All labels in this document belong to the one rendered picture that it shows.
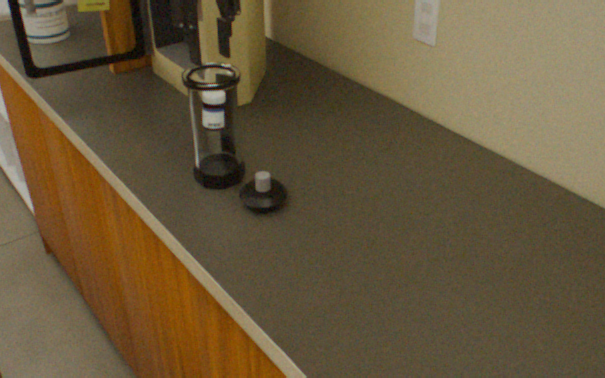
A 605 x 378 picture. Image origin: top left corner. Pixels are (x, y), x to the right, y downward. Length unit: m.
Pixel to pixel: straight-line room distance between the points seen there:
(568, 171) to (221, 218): 0.70
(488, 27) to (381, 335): 0.73
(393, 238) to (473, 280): 0.16
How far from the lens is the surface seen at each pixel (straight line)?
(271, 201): 1.21
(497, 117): 1.49
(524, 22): 1.40
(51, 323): 2.51
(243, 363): 1.22
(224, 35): 1.23
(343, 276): 1.09
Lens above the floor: 1.65
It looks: 33 degrees down
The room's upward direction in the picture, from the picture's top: straight up
